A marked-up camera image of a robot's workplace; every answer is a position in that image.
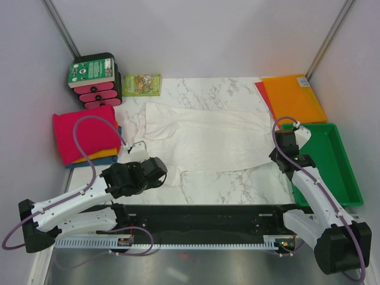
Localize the white t shirt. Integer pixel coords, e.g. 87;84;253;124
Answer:
136;103;274;186

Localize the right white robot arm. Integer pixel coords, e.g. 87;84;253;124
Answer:
269;129;372;283

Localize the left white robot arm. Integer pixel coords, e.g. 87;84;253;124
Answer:
18;157;167;253

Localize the yellow folded t shirt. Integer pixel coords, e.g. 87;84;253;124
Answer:
71;148;120;168

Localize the green plastic tray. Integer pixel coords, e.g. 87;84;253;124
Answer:
300;123;363;207

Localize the orange plastic board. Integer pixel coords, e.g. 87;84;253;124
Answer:
262;74;327;124

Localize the blue folded t shirt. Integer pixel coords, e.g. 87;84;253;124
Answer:
65;125;124;170

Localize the red plastic board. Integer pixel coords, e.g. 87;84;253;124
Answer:
255;81;276;120

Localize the pink folded t shirt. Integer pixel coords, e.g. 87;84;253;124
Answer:
53;105;122;165

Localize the lime green picture book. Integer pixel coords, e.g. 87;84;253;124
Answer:
122;74;162;97

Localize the black pink drawer unit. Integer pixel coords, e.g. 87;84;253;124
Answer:
71;52;122;109

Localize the green book on drawers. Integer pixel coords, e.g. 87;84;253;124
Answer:
68;58;115;88

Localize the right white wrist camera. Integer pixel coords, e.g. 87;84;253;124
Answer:
293;121;312;149

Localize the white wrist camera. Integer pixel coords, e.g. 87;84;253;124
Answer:
128;141;150;163
293;121;312;149

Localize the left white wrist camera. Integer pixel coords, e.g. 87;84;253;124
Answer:
128;141;150;163

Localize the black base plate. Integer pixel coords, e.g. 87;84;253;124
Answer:
111;204;299;243

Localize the white slotted cable duct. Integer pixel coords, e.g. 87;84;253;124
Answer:
54;235;296;251

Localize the aluminium rail frame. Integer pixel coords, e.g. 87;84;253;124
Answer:
28;248;351;284

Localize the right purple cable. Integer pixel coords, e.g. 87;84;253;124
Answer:
272;116;368;281

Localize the right aluminium corner post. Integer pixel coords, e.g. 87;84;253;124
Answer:
305;0;356;81

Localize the aluminium corner post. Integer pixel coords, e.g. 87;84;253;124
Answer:
305;0;356;81
41;0;80;58

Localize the left aluminium corner post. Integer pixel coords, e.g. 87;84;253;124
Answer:
41;0;80;58

